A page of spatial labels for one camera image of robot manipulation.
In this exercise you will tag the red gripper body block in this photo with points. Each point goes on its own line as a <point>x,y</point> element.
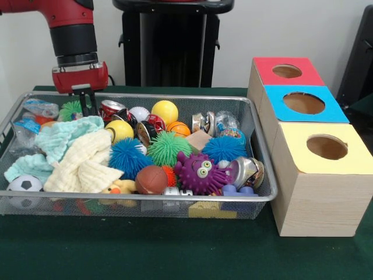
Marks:
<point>80,78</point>

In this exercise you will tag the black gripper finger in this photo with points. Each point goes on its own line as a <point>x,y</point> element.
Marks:
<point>92,103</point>
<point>84,105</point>

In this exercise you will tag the crushed red soda can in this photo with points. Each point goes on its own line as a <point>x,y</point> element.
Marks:
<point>109,107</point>

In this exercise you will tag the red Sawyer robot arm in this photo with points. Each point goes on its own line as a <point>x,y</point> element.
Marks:
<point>73,38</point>

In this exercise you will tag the shallow mesh bin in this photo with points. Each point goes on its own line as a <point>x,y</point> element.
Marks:
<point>145,208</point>

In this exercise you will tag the wooden box with three holes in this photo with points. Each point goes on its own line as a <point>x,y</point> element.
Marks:
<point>320,204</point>

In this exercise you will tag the mint green cloth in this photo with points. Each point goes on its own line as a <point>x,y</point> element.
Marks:
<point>64,132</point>

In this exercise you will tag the yellow smiley ball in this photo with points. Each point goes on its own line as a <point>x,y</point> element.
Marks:
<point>119,131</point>

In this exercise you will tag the cream waffle cloth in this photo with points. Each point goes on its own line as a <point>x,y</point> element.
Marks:
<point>84,163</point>

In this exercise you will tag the blue spiky rubber ball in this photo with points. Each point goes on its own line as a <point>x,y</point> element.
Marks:
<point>129,157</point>
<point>224,148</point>

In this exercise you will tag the plain yellow ball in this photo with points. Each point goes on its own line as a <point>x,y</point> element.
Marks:
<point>164,111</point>

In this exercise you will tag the green spiky rubber ball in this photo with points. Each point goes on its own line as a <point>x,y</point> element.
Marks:
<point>167,148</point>

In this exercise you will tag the brown toy football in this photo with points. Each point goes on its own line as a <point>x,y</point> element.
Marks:
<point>151,179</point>

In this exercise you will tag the black and white soccer ball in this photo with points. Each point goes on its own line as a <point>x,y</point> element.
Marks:
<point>24,183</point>

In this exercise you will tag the purple spiky monster toy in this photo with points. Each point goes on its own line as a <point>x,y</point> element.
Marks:
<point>195,175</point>

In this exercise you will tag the dark green table cloth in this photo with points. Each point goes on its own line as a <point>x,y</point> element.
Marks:
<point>175,251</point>

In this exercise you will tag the black stand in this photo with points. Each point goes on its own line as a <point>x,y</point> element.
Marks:
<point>358,58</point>

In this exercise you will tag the dark green side-table cloth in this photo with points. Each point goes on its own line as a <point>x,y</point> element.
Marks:
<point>364,110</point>

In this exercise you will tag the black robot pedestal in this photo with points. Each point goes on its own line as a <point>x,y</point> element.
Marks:
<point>169,52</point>

